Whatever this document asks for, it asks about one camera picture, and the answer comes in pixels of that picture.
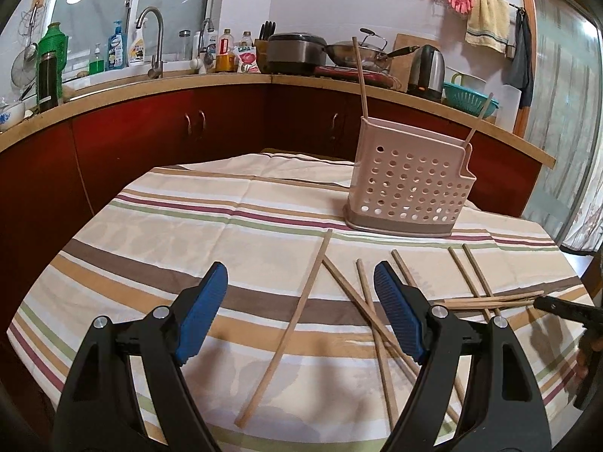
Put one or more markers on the steel kitchen faucet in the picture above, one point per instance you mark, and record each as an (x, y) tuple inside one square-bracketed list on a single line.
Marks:
[(158, 52)]

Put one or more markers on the steel electric kettle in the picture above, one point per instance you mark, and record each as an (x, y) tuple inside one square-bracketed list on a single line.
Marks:
[(426, 73)]

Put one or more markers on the white spray bottle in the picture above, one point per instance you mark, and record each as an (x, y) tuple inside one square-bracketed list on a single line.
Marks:
[(136, 49)]

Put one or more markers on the green dish soap bottle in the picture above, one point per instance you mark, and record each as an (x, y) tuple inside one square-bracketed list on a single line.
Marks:
[(96, 63)]

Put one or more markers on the green thermos flask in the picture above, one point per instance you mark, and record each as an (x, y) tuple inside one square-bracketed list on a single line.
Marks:
[(52, 42)]

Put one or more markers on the dark hanging cloth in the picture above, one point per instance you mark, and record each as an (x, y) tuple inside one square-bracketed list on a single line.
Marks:
[(520, 61)]

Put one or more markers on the wooden kitchen countertop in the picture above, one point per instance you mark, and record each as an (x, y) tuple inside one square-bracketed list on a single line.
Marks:
[(329, 84)]

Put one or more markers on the wooden chopstick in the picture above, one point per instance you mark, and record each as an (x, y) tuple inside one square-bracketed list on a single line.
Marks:
[(360, 80), (403, 268), (509, 295), (383, 386), (478, 120), (465, 275), (292, 320), (471, 305), (348, 289), (478, 273)]

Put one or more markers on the yellow towel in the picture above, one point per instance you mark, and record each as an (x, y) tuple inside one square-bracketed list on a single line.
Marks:
[(487, 19)]

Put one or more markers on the sliding glass door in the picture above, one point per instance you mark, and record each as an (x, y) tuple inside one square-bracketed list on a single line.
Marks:
[(560, 103)]

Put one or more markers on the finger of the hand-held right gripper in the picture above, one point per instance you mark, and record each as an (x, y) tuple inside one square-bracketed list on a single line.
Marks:
[(565, 308)]

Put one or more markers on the white and blue bowl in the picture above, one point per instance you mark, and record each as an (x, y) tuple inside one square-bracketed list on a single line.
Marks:
[(9, 115)]

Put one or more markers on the red kitchen cabinet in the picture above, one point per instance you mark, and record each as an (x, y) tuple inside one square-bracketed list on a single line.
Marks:
[(141, 141)]

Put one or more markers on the person's right hand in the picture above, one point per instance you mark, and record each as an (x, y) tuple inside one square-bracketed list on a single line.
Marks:
[(582, 362)]

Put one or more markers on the glass jar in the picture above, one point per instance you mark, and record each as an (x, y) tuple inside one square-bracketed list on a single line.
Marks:
[(185, 47)]

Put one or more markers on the teal colander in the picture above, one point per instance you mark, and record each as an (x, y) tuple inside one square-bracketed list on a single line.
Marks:
[(464, 99)]

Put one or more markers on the cooking oil bottle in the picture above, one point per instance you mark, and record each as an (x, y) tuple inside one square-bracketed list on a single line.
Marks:
[(225, 59)]

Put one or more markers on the wooden cutting board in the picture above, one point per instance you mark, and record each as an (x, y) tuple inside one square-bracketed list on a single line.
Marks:
[(403, 42)]

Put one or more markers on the pink snack packet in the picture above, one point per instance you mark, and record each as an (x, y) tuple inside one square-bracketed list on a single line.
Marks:
[(247, 61)]

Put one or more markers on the kitchen window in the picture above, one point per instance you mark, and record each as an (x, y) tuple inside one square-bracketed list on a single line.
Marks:
[(94, 9)]

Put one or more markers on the small steel tap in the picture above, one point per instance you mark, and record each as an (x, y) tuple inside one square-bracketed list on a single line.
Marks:
[(203, 47)]

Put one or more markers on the white plastic container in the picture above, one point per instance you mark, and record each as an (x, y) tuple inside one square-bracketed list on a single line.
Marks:
[(509, 108)]

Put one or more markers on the wall hook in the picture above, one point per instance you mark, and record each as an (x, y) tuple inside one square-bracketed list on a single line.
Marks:
[(35, 0)]

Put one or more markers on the pink perforated utensil holder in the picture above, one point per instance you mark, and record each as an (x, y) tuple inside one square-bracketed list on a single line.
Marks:
[(400, 183)]

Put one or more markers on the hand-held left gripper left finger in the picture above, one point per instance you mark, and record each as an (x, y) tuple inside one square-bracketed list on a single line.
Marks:
[(202, 310)]

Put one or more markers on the steel wok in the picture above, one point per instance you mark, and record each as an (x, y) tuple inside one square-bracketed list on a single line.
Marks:
[(348, 56)]

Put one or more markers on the blue detergent bottle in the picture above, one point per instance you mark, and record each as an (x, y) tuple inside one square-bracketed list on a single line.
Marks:
[(115, 52)]

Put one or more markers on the dark rice cooker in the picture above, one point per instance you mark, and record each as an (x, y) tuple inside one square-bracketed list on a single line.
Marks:
[(294, 54)]

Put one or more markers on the hanging metal strainer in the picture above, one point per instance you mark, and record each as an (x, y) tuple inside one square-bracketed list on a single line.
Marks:
[(23, 68)]

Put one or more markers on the black bottle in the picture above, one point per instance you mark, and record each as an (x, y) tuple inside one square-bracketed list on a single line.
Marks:
[(47, 84)]

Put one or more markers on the striped tablecloth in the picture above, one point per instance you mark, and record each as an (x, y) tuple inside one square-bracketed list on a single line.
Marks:
[(188, 226)]

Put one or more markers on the knife block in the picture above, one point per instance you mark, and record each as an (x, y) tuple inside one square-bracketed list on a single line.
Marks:
[(264, 33)]

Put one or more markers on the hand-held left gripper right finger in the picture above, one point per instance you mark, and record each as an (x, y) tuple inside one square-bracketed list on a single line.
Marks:
[(400, 310)]

